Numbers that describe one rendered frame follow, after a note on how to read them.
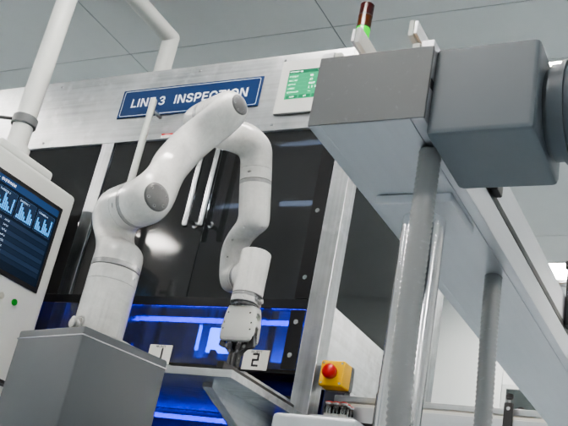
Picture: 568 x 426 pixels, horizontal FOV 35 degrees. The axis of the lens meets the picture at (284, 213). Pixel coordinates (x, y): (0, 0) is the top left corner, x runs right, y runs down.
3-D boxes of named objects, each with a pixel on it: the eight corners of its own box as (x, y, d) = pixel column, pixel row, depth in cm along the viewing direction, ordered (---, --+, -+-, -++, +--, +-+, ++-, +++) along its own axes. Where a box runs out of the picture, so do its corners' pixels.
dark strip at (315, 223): (281, 369, 255) (327, 128, 286) (295, 370, 252) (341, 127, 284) (279, 368, 254) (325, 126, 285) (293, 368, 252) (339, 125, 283)
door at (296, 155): (188, 297, 281) (226, 136, 305) (310, 301, 261) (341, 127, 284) (186, 297, 281) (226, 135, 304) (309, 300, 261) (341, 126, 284)
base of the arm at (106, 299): (87, 330, 196) (109, 252, 203) (37, 333, 208) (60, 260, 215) (150, 357, 208) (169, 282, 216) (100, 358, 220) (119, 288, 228)
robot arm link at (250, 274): (224, 292, 243) (245, 288, 236) (234, 248, 248) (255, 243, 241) (247, 303, 247) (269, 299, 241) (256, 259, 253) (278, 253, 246)
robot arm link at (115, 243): (106, 259, 208) (132, 168, 217) (68, 270, 221) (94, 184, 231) (149, 276, 214) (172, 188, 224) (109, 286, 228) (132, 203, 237)
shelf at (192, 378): (114, 407, 283) (116, 401, 284) (313, 427, 250) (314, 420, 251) (13, 362, 245) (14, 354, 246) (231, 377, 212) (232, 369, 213)
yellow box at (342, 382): (327, 391, 251) (331, 367, 254) (351, 393, 248) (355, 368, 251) (317, 384, 245) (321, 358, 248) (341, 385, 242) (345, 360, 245)
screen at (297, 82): (273, 116, 297) (285, 62, 306) (332, 111, 287) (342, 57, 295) (271, 113, 296) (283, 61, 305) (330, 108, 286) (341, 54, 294)
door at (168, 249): (72, 295, 304) (117, 144, 327) (186, 297, 282) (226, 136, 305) (71, 294, 303) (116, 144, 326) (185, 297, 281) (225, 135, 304)
